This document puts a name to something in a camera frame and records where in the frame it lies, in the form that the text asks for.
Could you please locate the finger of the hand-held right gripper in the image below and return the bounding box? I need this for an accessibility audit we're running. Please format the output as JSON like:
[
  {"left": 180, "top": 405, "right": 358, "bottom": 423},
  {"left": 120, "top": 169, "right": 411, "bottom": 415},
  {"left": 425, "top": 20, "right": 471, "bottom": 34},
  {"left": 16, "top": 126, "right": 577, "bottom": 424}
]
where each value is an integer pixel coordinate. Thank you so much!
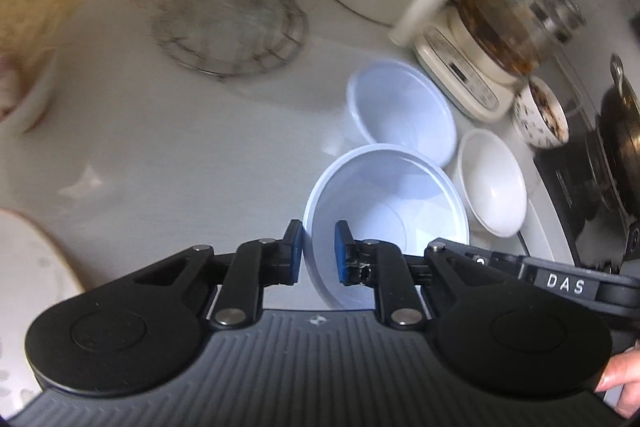
[{"left": 465, "top": 251, "right": 524, "bottom": 282}]

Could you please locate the person's right hand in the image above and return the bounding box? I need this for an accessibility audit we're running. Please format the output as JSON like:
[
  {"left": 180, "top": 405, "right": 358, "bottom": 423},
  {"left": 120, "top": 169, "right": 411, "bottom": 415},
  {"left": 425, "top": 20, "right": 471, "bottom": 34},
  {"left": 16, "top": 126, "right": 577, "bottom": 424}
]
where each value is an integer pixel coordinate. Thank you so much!
[{"left": 595, "top": 341, "right": 640, "bottom": 419}]

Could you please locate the black stove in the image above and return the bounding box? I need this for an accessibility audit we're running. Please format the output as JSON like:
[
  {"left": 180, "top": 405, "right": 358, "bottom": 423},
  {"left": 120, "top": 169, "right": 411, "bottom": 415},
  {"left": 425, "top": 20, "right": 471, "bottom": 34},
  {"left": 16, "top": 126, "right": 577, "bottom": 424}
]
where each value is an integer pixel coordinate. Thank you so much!
[{"left": 532, "top": 127, "right": 640, "bottom": 268}]

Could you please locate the clear plastic bowl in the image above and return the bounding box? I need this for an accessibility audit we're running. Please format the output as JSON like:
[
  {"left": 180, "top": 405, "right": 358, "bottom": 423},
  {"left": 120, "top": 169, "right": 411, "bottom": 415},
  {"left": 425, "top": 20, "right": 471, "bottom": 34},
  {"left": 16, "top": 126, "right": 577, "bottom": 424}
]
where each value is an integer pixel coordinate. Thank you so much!
[
  {"left": 302, "top": 144, "right": 471, "bottom": 312},
  {"left": 346, "top": 61, "right": 458, "bottom": 168}
]

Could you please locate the dark wok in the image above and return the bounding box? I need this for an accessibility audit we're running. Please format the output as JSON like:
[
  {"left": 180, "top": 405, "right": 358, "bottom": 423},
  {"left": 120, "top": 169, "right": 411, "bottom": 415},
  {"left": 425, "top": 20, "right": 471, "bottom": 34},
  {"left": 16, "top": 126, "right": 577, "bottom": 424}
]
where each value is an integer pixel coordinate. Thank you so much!
[{"left": 597, "top": 54, "right": 640, "bottom": 228}]

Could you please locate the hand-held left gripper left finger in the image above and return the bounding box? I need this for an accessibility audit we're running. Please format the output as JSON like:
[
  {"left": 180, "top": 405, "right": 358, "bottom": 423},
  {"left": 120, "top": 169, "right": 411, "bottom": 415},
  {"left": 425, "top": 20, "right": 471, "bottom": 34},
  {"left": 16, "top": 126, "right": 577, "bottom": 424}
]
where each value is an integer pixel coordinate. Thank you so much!
[{"left": 115, "top": 219, "right": 306, "bottom": 333}]

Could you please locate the white kettle base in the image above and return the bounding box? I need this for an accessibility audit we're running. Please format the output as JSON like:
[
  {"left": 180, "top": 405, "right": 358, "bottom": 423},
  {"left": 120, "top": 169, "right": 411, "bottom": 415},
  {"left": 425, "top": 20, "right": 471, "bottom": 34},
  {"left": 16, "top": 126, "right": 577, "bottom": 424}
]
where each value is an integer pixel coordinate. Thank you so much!
[{"left": 412, "top": 7, "right": 526, "bottom": 124}]

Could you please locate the white ceramic bowl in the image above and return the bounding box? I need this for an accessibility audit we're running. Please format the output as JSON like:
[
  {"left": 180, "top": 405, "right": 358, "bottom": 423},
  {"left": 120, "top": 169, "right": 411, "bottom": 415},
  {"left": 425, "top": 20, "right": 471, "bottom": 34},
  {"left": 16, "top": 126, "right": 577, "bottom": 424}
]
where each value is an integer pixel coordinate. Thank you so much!
[{"left": 452, "top": 128, "right": 528, "bottom": 239}]

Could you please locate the white bowl with garlic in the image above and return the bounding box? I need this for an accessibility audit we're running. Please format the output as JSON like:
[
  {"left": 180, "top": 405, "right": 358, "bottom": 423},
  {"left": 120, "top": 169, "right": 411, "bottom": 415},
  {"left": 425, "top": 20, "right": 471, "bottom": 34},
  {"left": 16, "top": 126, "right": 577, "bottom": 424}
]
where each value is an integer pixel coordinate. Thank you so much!
[{"left": 0, "top": 47, "right": 58, "bottom": 138}]

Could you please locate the white leaf pattern plate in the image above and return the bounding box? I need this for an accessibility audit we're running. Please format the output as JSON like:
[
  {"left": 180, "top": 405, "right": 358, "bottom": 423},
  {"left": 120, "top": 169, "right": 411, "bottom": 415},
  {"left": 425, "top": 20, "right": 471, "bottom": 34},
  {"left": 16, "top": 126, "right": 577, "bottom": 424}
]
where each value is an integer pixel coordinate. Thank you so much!
[{"left": 0, "top": 207, "right": 87, "bottom": 408}]

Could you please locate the glass kettle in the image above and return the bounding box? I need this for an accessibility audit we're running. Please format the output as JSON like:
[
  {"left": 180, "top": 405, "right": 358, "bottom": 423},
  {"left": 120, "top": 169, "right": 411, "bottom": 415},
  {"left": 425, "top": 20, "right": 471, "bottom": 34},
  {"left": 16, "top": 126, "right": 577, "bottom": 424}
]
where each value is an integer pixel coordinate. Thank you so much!
[{"left": 452, "top": 0, "right": 588, "bottom": 78}]

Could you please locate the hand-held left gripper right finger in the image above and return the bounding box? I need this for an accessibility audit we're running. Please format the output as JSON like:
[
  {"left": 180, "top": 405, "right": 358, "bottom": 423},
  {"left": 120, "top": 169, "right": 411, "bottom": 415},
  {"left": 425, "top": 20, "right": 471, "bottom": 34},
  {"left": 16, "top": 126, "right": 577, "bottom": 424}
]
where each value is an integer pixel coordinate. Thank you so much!
[{"left": 334, "top": 220, "right": 486, "bottom": 329}]

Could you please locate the speckled ceramic bowl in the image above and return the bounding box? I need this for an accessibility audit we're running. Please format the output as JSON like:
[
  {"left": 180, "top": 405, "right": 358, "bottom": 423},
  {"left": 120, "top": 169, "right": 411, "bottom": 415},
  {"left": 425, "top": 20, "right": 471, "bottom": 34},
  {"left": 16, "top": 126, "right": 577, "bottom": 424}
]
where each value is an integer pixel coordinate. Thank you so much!
[{"left": 511, "top": 76, "right": 571, "bottom": 150}]

